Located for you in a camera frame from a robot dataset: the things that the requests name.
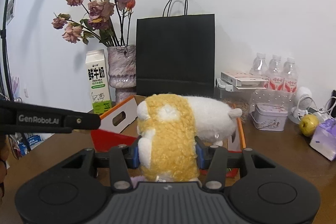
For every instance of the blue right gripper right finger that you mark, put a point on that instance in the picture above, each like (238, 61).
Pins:
(204, 154)

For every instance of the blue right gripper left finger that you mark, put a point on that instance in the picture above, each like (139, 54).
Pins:
(131, 154)

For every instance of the yellow white plush toy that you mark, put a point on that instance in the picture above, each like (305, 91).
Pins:
(168, 125)

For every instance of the fluffy purple headband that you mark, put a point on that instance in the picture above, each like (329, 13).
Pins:
(136, 179)

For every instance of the red rose hair clip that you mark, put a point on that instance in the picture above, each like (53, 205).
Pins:
(232, 172)

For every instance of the person's left hand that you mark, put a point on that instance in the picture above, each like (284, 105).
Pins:
(4, 150)

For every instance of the red cardboard produce box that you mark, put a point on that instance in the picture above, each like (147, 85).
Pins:
(120, 121)

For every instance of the white green milk carton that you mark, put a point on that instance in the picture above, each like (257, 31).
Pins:
(98, 81)

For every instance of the clear plastic food container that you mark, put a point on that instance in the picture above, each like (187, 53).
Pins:
(233, 96)

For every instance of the small floral tin box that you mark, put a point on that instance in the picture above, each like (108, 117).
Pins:
(269, 117)

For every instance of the flat white orange box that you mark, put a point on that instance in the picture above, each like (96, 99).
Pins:
(244, 80)

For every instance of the purple textured vase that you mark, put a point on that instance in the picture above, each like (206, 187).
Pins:
(122, 71)

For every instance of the left water bottle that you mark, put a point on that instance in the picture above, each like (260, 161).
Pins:
(259, 66)

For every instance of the water bottle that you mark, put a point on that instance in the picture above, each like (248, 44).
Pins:
(290, 76)
(259, 66)
(274, 73)

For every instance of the black paper shopping bag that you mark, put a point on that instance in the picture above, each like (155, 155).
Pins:
(176, 54)

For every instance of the middle water bottle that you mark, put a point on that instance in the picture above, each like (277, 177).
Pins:
(274, 73)

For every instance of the yellow green apple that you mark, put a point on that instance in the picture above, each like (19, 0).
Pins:
(308, 124)

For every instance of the white round gadget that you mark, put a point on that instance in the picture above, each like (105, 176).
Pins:
(302, 101)

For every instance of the right water bottle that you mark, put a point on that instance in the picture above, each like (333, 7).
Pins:
(290, 76)

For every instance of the purple tissue packet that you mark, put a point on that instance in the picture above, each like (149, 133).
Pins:
(323, 140)

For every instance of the dried pink rose bouquet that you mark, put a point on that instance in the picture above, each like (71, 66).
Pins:
(106, 20)

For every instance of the black light stand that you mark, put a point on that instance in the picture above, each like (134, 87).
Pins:
(4, 53)

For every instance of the cluttered wire shelf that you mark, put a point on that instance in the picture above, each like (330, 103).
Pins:
(18, 147)

